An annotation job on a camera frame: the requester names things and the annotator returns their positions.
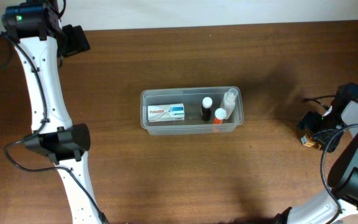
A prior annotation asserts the small gold lid jar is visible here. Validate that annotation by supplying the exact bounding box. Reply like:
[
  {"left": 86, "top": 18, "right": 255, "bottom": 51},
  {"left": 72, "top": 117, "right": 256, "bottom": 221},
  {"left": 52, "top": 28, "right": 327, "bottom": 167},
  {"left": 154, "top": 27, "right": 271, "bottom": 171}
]
[{"left": 301, "top": 133, "right": 316, "bottom": 147}]

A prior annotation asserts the white spray bottle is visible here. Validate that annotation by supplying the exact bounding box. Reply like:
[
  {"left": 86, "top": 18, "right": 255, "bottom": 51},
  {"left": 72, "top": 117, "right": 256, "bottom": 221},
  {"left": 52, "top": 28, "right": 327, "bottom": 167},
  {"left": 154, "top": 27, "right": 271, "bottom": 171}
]
[{"left": 220, "top": 88, "right": 239, "bottom": 119}]

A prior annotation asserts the orange tube white cap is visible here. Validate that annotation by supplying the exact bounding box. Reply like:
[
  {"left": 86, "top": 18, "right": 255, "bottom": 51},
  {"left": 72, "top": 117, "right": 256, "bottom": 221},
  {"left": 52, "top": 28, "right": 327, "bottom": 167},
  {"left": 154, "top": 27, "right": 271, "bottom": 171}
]
[{"left": 213, "top": 108, "right": 227, "bottom": 124}]

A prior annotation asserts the black bottle white cap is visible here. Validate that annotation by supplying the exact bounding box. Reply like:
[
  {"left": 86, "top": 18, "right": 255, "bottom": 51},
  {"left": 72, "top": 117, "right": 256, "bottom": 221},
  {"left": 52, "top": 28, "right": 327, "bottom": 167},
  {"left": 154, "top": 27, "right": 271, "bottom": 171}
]
[{"left": 201, "top": 97, "right": 213, "bottom": 121}]

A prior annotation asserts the white Panadol medicine box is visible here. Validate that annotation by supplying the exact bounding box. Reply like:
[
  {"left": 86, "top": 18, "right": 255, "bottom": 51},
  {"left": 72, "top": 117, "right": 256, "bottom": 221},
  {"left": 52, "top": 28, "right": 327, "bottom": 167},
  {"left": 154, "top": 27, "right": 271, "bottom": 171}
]
[{"left": 147, "top": 103, "right": 185, "bottom": 123}]

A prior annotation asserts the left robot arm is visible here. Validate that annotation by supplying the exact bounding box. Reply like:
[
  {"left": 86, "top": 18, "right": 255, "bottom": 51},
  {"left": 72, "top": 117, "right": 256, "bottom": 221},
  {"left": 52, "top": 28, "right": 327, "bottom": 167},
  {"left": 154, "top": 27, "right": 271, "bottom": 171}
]
[{"left": 2, "top": 1, "right": 108, "bottom": 223}]

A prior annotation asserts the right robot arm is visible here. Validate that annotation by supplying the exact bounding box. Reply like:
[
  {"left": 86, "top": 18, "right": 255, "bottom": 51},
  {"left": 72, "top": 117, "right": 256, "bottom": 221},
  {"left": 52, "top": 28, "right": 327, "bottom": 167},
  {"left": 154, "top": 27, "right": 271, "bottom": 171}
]
[{"left": 273, "top": 83, "right": 358, "bottom": 224}]

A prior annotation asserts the clear plastic container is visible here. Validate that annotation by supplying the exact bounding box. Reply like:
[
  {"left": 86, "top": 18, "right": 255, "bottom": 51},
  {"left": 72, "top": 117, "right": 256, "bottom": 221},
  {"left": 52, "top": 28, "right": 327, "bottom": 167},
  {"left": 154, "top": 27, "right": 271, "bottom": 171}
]
[{"left": 140, "top": 86, "right": 244, "bottom": 135}]

